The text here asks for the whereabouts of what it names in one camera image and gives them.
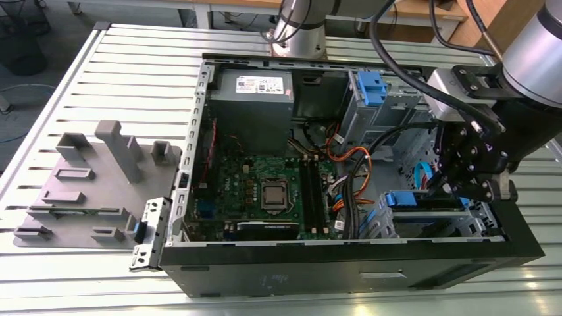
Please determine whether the hard disk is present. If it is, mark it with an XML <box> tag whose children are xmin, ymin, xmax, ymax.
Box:
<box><xmin>383</xmin><ymin>190</ymin><xmax>470</xmax><ymax>214</ymax></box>

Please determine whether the silver disk bay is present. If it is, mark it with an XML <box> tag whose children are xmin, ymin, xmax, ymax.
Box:
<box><xmin>357</xmin><ymin>189</ymin><xmax>506</xmax><ymax>243</ymax></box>

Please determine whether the silver optical drive cage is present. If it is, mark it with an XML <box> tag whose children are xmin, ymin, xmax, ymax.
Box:
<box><xmin>340</xmin><ymin>68</ymin><xmax>434</xmax><ymax>149</ymax></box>

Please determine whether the wooden desk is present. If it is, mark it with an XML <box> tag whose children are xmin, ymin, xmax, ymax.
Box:
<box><xmin>177</xmin><ymin>0</ymin><xmax>468</xmax><ymax>37</ymax></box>

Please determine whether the black RAM slot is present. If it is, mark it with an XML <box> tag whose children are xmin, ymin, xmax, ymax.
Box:
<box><xmin>300</xmin><ymin>153</ymin><xmax>319</xmax><ymax>233</ymax></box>
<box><xmin>309</xmin><ymin>153</ymin><xmax>329</xmax><ymax>234</ymax></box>

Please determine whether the CPU socket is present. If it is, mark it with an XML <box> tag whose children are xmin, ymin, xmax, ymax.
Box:
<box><xmin>257</xmin><ymin>177</ymin><xmax>293</xmax><ymax>215</ymax></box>

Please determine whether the silver CPU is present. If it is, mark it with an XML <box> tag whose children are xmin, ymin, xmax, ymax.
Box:
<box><xmin>261</xmin><ymin>184</ymin><xmax>285</xmax><ymax>207</ymax></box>

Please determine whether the silver power supply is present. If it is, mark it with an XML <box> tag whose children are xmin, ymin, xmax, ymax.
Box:
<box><xmin>205</xmin><ymin>68</ymin><xmax>295</xmax><ymax>155</ymax></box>

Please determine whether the black PC case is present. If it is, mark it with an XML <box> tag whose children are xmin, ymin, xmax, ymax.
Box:
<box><xmin>157</xmin><ymin>52</ymin><xmax>546</xmax><ymax>299</ymax></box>

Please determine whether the black graphics card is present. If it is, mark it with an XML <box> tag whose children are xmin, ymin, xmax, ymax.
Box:
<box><xmin>221</xmin><ymin>219</ymin><xmax>303</xmax><ymax>242</ymax></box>

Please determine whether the green motherboard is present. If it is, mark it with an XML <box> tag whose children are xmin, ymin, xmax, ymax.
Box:
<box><xmin>181</xmin><ymin>154</ymin><xmax>347</xmax><ymax>243</ymax></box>

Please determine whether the grey parts rack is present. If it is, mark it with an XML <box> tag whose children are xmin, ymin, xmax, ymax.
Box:
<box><xmin>12</xmin><ymin>120</ymin><xmax>183</xmax><ymax>248</ymax></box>

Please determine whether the green RAM stick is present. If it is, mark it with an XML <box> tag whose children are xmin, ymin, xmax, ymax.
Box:
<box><xmin>48</xmin><ymin>209</ymin><xmax>100</xmax><ymax>218</ymax></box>

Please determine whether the black office chair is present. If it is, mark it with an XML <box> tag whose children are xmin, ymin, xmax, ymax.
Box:
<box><xmin>0</xmin><ymin>0</ymin><xmax>49</xmax><ymax>77</ymax></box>

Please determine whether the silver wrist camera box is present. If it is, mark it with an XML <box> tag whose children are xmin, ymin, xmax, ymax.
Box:
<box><xmin>426</xmin><ymin>64</ymin><xmax>506</xmax><ymax>123</ymax></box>

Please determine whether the blue data wire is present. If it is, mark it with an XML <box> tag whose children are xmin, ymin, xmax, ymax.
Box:
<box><xmin>412</xmin><ymin>160</ymin><xmax>440</xmax><ymax>194</ymax></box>

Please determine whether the orange power wire bundle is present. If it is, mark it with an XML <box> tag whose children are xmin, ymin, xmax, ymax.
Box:
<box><xmin>327</xmin><ymin>147</ymin><xmax>374</xmax><ymax>213</ymax></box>

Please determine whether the black camera cable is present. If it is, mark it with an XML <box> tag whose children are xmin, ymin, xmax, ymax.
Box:
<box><xmin>368</xmin><ymin>0</ymin><xmax>506</xmax><ymax>132</ymax></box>

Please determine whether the black sleeved cable bundle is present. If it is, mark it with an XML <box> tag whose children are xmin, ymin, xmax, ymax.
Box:
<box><xmin>341</xmin><ymin>120</ymin><xmax>440</xmax><ymax>240</ymax></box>

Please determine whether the silver card retention bracket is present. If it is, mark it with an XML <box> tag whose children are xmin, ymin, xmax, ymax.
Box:
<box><xmin>128</xmin><ymin>196</ymin><xmax>175</xmax><ymax>273</ymax></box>

